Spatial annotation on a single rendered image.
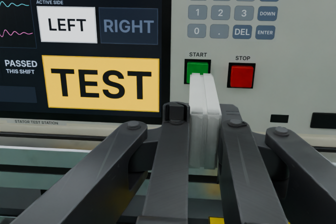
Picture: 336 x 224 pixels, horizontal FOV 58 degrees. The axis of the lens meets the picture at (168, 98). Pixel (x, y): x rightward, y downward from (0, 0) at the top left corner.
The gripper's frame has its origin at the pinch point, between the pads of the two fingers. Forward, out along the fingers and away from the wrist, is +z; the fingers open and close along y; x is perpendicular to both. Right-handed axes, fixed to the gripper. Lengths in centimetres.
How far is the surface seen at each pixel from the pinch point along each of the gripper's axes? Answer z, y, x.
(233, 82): 9.0, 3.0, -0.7
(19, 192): 21.5, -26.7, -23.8
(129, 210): 21.6, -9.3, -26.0
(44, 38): 9.5, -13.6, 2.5
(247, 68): 9.0, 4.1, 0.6
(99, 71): 9.5, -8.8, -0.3
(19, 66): 9.5, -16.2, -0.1
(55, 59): 9.5, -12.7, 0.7
